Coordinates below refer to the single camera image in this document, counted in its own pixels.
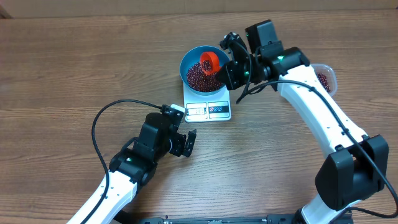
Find red scoop with blue handle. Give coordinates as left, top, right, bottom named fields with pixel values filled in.
left=200, top=52, right=221, bottom=75

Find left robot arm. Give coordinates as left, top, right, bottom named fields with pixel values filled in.
left=68, top=105, right=197, bottom=223

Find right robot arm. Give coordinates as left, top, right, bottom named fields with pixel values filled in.
left=216, top=20, right=391, bottom=223

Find white digital kitchen scale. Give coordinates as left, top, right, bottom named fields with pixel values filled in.
left=183, top=84, right=232, bottom=123

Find red beans in bowl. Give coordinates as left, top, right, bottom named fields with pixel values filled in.
left=187, top=60, right=223, bottom=92

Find blue metal bowl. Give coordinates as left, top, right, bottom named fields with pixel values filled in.
left=180, top=45, right=229, bottom=96

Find red beans in container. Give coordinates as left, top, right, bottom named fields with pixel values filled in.
left=317, top=73, right=331, bottom=93

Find clear plastic food container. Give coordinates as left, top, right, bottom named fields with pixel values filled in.
left=312, top=63, right=338, bottom=96

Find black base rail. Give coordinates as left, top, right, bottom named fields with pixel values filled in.
left=111, top=211, right=295, bottom=224

